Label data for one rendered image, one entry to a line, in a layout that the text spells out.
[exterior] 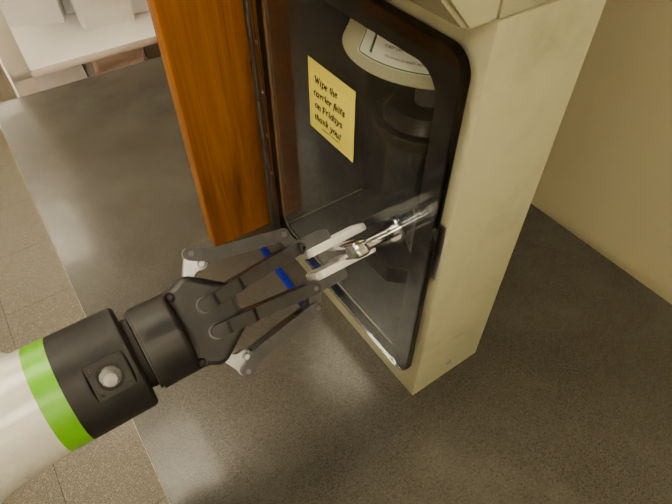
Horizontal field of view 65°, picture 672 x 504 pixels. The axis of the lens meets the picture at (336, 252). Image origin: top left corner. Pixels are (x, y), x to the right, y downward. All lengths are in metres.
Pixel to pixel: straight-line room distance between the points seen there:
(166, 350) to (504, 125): 0.31
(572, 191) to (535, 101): 0.52
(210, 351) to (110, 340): 0.09
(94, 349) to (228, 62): 0.39
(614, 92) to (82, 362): 0.73
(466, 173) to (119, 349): 0.30
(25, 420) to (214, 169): 0.43
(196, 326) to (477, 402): 0.38
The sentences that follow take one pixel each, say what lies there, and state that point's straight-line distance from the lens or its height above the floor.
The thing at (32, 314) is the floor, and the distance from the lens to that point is 2.19.
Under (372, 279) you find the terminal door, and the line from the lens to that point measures 0.58.
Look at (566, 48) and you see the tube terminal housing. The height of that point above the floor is 1.37.
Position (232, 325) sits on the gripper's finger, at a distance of 0.47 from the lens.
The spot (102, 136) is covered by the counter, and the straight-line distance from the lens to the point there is 1.15.
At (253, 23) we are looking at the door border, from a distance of 0.61.
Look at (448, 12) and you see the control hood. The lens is 0.32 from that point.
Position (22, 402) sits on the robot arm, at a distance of 0.45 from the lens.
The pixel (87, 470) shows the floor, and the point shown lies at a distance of 1.79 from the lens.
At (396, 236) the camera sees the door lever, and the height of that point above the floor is 1.20.
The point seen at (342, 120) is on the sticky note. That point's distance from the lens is 0.50.
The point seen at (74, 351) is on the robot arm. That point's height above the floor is 1.21.
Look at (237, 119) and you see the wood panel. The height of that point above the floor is 1.15.
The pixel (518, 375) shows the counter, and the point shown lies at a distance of 0.73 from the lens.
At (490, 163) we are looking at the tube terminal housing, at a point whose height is 1.29.
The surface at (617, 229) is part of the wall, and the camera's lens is 0.92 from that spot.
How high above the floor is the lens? 1.55
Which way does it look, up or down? 48 degrees down
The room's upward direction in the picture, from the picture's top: straight up
